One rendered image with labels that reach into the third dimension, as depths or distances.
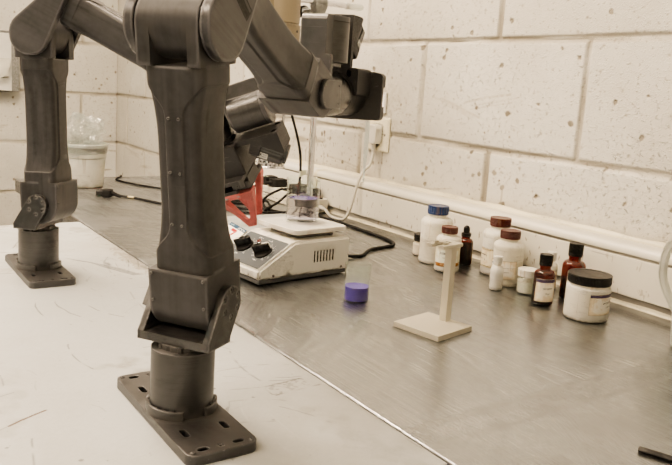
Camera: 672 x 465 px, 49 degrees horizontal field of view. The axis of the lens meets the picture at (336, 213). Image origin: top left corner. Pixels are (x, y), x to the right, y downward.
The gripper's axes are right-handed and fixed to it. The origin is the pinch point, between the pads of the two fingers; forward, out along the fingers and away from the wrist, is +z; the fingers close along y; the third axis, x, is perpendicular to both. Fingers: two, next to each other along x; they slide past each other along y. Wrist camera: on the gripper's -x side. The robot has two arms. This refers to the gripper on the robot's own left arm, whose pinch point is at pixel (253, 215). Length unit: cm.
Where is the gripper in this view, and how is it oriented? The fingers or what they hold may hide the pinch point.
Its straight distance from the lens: 122.9
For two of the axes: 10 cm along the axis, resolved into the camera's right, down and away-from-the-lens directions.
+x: -9.3, 2.1, 3.1
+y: 1.6, -5.3, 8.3
